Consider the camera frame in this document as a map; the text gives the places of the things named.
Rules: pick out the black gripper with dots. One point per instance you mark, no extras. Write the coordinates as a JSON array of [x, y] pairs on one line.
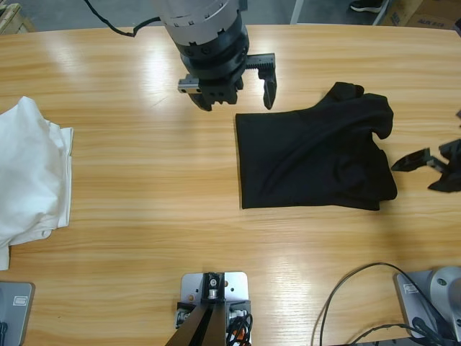
[[450, 169], [216, 72]]

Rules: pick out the black Unitree polo shirt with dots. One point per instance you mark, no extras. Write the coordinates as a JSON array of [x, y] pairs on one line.
[[317, 151]]

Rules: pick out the white Unitree T-shirt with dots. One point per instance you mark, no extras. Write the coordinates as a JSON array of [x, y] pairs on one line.
[[29, 180], [3, 256]]

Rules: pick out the brown cardboard box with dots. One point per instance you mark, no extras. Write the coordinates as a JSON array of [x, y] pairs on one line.
[[425, 11]]

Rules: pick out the black white shoe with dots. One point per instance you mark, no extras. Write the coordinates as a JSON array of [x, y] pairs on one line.
[[367, 6]]

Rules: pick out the wooden pallet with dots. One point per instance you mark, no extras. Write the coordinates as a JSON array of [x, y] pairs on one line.
[[14, 18]]

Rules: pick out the white metal post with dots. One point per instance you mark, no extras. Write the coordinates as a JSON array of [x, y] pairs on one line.
[[297, 11]]

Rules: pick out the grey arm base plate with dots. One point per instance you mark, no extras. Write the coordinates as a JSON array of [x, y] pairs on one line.
[[428, 306], [14, 313]]

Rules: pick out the white block with dark post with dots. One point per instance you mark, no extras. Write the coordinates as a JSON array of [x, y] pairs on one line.
[[213, 310]]

